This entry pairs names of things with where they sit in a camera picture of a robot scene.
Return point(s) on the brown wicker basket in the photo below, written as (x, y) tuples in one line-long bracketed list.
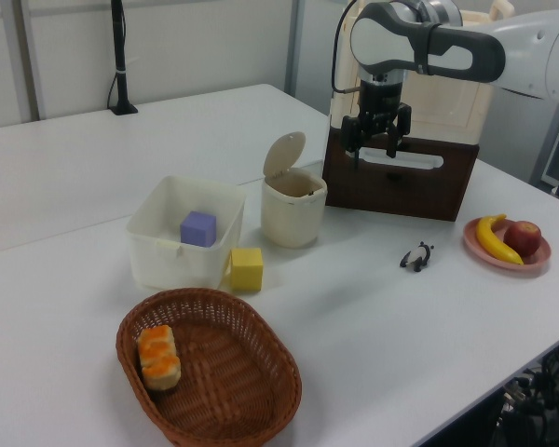
[(233, 372)]

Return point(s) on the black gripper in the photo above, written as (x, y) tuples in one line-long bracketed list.
[(381, 100)]

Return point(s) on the purple cube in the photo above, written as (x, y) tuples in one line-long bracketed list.
[(198, 229)]

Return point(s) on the cream trash can with lid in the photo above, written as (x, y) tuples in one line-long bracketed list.
[(291, 209)]

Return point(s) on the pink plate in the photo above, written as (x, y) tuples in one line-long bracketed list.
[(538, 261)]

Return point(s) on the black pole stand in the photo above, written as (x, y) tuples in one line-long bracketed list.
[(119, 56)]

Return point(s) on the yellow cube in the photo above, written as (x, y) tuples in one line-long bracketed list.
[(247, 270)]

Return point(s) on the orange topped toy bread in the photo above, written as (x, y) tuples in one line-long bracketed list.
[(158, 358)]

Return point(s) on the beige wooden crate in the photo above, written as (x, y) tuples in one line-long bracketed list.
[(447, 107)]

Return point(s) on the yellow toy banana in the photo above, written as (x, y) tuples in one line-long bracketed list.
[(491, 242)]

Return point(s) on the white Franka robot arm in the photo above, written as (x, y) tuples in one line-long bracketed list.
[(531, 51)]

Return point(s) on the dark brown wooden drawer box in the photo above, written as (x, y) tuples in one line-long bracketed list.
[(400, 186)]

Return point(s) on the red toy apple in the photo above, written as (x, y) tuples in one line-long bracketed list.
[(522, 236)]

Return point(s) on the white plastic bin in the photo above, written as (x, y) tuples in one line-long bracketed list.
[(167, 251)]

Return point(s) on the small panda toy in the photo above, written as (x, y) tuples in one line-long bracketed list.
[(417, 257)]

